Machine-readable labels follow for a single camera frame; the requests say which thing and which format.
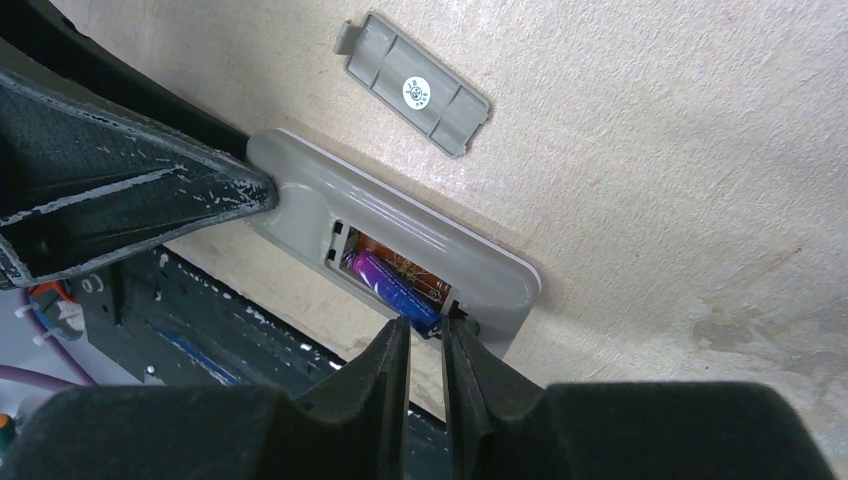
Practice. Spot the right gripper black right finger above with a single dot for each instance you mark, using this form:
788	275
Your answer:
501	425

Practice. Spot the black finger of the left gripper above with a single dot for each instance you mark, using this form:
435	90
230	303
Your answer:
84	185

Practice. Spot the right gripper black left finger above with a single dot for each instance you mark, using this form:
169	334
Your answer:
349	426

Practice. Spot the dark AAA battery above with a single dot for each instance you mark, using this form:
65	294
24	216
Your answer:
396	293

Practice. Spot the grey remote control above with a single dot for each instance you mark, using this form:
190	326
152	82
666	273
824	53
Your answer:
324	201

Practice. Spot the grey battery cover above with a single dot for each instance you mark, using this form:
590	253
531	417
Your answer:
416	86

